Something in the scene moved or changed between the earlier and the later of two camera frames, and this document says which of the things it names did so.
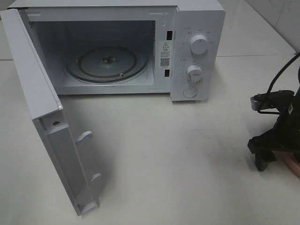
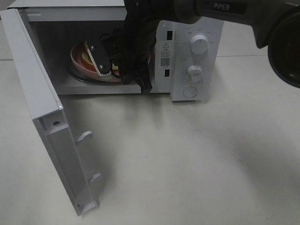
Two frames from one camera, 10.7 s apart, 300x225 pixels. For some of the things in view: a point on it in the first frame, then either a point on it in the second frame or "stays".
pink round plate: (288, 158) to (76, 58)
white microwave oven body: (131, 47) stays
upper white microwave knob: (198, 44) stays
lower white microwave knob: (194, 74) stays
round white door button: (190, 92) stays
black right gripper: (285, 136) to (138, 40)
